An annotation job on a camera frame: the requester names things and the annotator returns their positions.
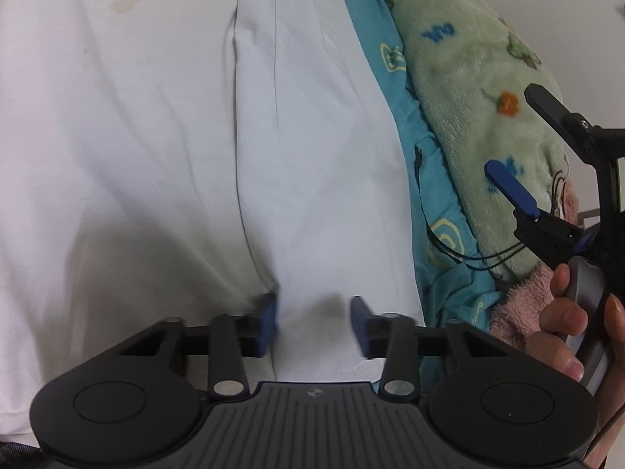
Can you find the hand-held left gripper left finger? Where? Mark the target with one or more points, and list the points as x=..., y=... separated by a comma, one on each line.
x=266, y=325

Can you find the blue patterned bed sheet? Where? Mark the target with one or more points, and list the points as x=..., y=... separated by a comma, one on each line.
x=405, y=122

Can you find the person's right hand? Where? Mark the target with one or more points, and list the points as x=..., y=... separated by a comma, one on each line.
x=561, y=320

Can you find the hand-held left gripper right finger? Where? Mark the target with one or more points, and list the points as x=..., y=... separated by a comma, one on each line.
x=360, y=325

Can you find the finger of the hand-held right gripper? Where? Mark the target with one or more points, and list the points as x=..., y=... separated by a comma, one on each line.
x=547, y=102
x=512, y=188

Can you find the pink plush blanket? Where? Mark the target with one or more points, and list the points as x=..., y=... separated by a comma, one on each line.
x=517, y=312

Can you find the white t-shirt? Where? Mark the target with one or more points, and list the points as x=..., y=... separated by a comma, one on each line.
x=146, y=156

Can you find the green printed fleece blanket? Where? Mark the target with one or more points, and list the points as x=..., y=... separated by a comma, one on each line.
x=464, y=83

